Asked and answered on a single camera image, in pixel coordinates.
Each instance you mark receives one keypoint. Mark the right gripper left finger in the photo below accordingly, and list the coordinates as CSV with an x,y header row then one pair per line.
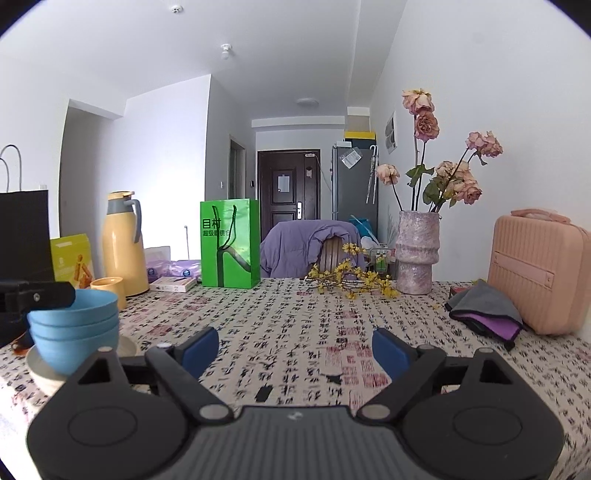
x,y
177,371

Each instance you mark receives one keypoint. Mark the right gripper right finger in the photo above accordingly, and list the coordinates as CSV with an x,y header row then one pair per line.
x,y
412,371

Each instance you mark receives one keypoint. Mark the cream plate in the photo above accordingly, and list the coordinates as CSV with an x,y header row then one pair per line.
x,y
48,385
126,347
44,370

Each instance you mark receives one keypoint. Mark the blue bowl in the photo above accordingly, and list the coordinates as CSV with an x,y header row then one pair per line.
x,y
89,307
74,332
65,356

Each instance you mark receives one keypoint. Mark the black orange glasses case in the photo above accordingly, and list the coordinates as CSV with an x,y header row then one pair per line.
x,y
22,344

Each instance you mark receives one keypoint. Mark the black paper bag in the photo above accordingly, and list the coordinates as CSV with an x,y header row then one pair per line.
x,y
25,240

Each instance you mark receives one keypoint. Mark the yellow-green snack box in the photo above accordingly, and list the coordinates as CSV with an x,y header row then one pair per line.
x,y
72,260

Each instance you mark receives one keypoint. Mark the white book box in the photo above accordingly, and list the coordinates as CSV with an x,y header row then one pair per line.
x,y
173,284

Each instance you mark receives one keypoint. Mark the grey purple folded cloth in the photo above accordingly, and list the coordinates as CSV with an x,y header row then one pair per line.
x,y
488,312

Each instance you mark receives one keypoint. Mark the yellow mug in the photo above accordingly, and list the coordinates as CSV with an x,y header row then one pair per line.
x,y
114,285

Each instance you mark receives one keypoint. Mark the yellow flower branch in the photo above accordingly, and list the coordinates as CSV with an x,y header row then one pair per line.
x,y
365,281

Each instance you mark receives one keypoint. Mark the calligraphy print tablecloth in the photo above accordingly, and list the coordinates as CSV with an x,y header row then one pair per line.
x,y
285,343

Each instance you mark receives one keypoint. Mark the yellow thermos jug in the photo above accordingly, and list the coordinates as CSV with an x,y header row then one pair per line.
x,y
122,246

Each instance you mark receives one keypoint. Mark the pink textured vase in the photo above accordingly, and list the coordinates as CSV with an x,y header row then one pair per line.
x,y
417,251

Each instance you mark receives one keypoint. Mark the wooden chair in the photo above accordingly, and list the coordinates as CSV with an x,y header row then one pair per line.
x,y
337,260

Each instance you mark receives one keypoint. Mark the green shopping bag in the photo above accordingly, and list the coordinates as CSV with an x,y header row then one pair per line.
x,y
229,243

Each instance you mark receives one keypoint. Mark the purple jacket on chair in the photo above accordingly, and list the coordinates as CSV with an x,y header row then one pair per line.
x,y
292,247

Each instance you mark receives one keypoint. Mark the pink small suitcase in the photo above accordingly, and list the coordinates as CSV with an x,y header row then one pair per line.
x,y
541,261

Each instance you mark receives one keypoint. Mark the grey refrigerator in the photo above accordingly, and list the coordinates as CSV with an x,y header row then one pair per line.
x,y
351,170

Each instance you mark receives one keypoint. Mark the dark entrance door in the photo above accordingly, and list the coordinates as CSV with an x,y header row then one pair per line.
x,y
288,184

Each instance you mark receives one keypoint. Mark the ceiling lamp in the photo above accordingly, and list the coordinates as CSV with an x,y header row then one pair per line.
x,y
307,102

